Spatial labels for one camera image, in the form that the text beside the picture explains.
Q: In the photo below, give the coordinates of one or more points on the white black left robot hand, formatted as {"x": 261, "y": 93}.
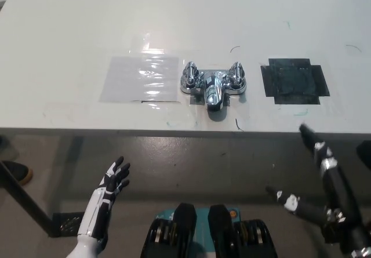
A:
{"x": 98, "y": 208}

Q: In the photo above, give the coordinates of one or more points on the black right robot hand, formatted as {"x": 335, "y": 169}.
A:
{"x": 340, "y": 191}

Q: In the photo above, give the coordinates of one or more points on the black ribbed robot body block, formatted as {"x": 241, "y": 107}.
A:
{"x": 179, "y": 226}
{"x": 223, "y": 229}

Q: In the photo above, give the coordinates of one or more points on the black table leg with foot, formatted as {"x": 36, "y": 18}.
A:
{"x": 26, "y": 195}

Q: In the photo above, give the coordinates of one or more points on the black shoe with tan sole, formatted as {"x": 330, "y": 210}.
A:
{"x": 16, "y": 172}

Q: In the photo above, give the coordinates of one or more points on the black tape patch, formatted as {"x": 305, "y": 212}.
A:
{"x": 292, "y": 81}

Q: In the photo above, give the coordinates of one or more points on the grey translucent taped sheet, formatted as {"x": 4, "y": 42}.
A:
{"x": 124, "y": 81}

